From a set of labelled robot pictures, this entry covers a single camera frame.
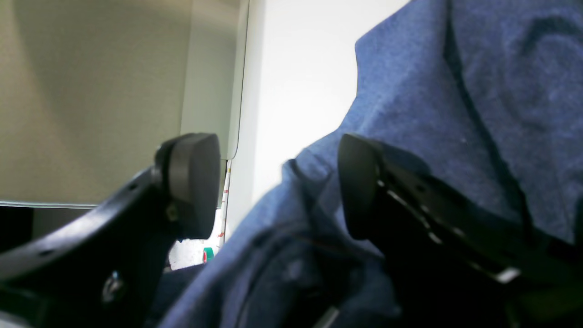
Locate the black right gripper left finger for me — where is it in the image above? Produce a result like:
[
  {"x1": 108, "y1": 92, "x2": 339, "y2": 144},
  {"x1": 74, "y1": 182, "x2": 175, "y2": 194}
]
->
[{"x1": 0, "y1": 133, "x2": 221, "y2": 328}]

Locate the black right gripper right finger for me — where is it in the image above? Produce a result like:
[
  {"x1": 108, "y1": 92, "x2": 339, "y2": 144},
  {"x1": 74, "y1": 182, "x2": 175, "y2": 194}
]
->
[{"x1": 338, "y1": 133, "x2": 582, "y2": 328}]

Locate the blue t-shirt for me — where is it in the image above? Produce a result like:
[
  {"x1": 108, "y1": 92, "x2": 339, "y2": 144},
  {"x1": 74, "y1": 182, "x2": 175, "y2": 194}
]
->
[{"x1": 144, "y1": 0, "x2": 582, "y2": 328}]

